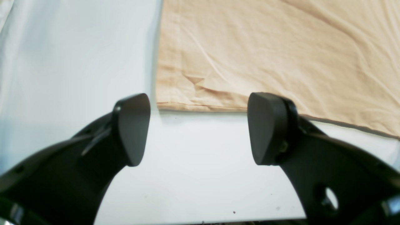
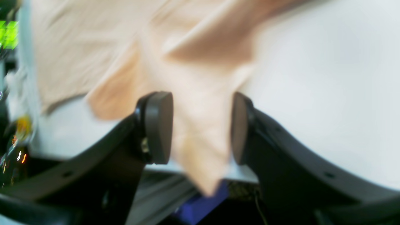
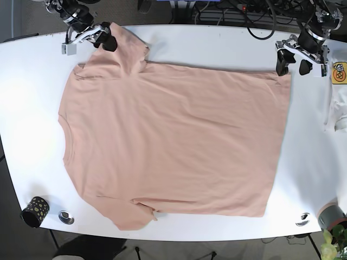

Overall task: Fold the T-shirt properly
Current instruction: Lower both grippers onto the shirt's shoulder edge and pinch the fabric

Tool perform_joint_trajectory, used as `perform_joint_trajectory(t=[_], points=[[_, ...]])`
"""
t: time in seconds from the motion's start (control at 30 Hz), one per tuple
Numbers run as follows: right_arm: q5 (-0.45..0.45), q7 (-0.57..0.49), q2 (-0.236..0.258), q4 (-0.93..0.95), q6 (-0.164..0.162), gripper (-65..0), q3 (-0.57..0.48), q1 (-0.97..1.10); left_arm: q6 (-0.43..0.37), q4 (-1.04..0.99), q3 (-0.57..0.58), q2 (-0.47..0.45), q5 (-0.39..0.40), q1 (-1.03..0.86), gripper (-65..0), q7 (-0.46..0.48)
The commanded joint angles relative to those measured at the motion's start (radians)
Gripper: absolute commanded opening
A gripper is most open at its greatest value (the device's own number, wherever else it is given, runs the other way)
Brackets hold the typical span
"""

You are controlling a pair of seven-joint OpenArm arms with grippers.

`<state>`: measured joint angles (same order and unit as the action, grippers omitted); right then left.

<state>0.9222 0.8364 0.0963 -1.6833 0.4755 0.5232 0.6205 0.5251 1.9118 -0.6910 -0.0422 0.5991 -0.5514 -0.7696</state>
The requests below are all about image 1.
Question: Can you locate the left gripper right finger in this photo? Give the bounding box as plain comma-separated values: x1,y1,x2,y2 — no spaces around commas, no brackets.
247,92,400,225

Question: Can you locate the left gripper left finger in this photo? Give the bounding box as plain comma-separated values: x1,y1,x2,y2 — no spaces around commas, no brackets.
0,93,151,225

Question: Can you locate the salmon pink T-shirt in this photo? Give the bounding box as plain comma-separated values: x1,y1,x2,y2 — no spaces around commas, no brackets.
156,0,400,138

